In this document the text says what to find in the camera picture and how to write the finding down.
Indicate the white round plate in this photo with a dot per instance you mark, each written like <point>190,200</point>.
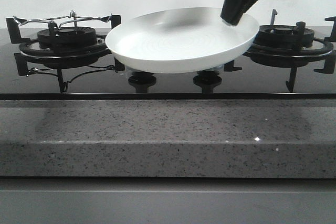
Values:
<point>181,40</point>

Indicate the black right gas burner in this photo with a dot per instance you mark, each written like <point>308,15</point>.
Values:
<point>276,36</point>

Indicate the black gas burner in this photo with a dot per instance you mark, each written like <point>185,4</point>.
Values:
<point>276,36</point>
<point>68,37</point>

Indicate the silver right stove knob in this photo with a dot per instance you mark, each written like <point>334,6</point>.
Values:
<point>214,69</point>

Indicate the silver stove knob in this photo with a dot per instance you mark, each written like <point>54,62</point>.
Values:
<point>214,69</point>
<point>130,72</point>

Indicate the silver left stove knob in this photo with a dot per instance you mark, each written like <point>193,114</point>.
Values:
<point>130,72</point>

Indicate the black left gas burner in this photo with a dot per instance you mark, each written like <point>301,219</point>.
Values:
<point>68,37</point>

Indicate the black glass gas hob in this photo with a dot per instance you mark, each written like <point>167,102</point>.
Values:
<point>110,85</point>

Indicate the chrome wire pan rack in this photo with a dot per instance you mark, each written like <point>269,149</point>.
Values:
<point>71,18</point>

